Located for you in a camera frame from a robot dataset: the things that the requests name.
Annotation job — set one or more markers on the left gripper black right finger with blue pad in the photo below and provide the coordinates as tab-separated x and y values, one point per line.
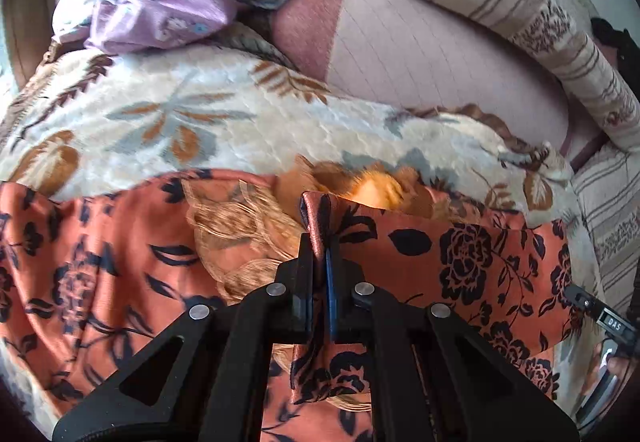
432	377

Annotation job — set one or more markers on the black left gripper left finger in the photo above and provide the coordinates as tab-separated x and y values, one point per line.
204	377

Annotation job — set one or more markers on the orange black floral garment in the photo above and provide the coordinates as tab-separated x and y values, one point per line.
87	283

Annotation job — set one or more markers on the person's right hand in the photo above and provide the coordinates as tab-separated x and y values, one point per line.
618	366

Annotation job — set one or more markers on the striped beige flat pillow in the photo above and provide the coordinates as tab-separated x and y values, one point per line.
607	187

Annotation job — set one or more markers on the black cloth on bed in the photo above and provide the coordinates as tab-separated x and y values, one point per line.
619	49

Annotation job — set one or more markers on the cream leaf pattern blanket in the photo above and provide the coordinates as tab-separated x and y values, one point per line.
90	124

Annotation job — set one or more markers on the pink quilted bed sheet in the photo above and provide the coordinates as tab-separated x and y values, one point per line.
414	54

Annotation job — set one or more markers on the purple floral garment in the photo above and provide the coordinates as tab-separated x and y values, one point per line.
127	26

